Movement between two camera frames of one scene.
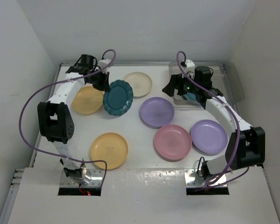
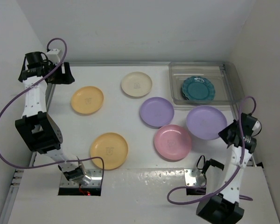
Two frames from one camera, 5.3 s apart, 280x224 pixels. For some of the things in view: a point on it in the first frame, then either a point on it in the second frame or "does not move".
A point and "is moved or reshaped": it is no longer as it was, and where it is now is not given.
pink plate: (172, 142) does not move
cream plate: (141, 83) does not move
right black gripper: (176, 81) → (222, 133)
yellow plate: (110, 147) does not move
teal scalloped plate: (190, 96) does not move
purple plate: (209, 136) → (205, 122)
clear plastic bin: (225, 78) does not move
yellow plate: (87, 99) does not move
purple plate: (157, 111) does not move
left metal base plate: (96, 179) does not move
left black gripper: (104, 86) → (66, 78)
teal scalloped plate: (118, 100) is moved or reshaped
